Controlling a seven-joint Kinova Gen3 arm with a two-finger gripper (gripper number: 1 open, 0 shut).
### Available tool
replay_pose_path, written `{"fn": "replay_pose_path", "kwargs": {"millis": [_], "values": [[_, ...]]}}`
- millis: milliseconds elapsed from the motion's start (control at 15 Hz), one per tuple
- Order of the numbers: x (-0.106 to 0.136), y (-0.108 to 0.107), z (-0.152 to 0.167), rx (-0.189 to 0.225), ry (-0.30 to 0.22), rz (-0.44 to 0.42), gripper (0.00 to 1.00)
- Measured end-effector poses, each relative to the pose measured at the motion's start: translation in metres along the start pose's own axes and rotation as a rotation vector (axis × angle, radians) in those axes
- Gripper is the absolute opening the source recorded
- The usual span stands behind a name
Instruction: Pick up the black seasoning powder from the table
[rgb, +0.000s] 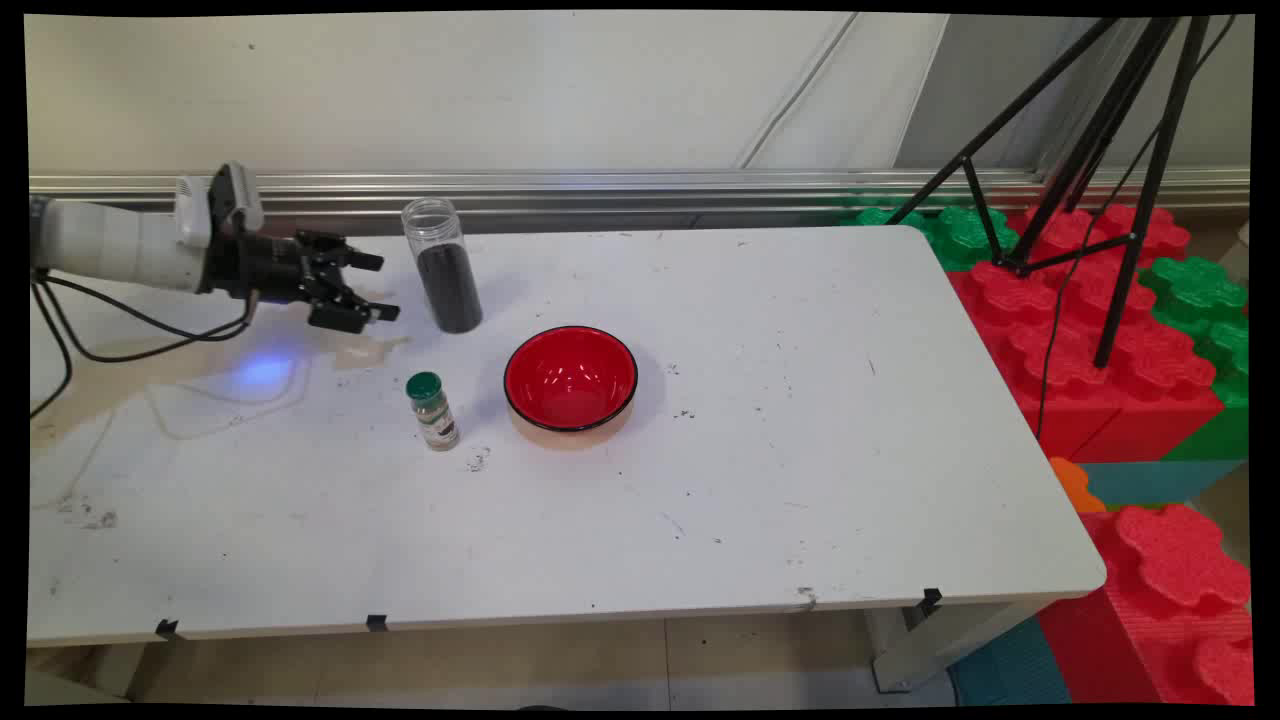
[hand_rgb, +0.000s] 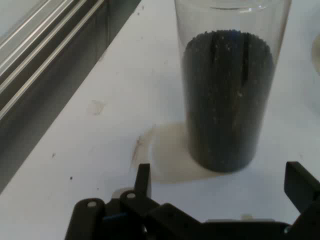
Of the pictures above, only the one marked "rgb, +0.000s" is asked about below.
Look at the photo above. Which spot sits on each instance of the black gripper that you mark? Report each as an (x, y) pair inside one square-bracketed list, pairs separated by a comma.
[(260, 268)]

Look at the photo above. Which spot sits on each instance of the clear plastic jar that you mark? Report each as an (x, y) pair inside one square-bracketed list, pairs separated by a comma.
[(428, 222)]

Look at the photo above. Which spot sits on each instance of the black grains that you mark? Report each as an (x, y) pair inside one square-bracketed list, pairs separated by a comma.
[(450, 290)]

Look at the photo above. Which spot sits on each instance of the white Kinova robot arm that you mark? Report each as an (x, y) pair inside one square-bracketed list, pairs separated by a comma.
[(110, 243)]

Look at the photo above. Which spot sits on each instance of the spice bottle with green lid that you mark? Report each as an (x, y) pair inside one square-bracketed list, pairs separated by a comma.
[(435, 415)]

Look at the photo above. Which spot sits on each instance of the red bowl with black rim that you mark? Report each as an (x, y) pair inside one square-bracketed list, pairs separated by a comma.
[(570, 375)]

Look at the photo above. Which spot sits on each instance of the green foam block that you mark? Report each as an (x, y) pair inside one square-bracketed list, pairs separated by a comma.
[(1195, 290), (960, 235)]

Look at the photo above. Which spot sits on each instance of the white table leg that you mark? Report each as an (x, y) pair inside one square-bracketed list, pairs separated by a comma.
[(930, 650)]

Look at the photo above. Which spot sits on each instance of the large red foam block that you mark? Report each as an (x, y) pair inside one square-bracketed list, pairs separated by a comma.
[(1060, 340)]

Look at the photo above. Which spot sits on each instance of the orange foam piece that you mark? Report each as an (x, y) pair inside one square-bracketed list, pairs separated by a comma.
[(1075, 485)]

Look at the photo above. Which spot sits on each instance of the teal foam floor mat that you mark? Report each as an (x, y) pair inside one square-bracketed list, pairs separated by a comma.
[(1010, 665)]

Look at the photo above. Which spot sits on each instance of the black tripod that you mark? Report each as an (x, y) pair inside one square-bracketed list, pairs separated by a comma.
[(1140, 200)]

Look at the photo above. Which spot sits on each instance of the teal foam block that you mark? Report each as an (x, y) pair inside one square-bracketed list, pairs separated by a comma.
[(1150, 480)]

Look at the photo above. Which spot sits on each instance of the red foam block with knobs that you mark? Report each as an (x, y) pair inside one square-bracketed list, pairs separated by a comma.
[(1170, 590)]

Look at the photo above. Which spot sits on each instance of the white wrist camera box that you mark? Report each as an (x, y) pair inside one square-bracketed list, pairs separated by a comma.
[(225, 200)]

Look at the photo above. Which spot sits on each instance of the aluminium wall rail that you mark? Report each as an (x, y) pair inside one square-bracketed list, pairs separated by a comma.
[(650, 190)]

